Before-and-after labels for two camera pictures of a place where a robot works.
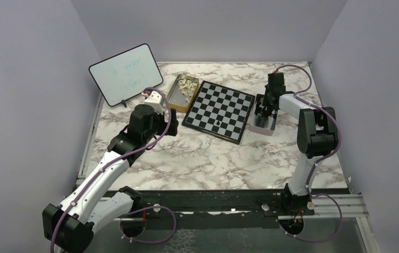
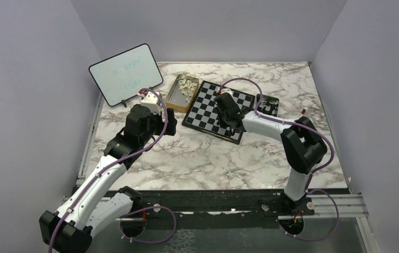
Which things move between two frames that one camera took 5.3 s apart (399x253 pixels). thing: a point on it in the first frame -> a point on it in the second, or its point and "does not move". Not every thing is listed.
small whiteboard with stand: x=118 y=78 does not move
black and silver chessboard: x=220 y=112 does not move
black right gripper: x=265 y=103 -> x=223 y=124
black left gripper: x=172 y=130 does not move
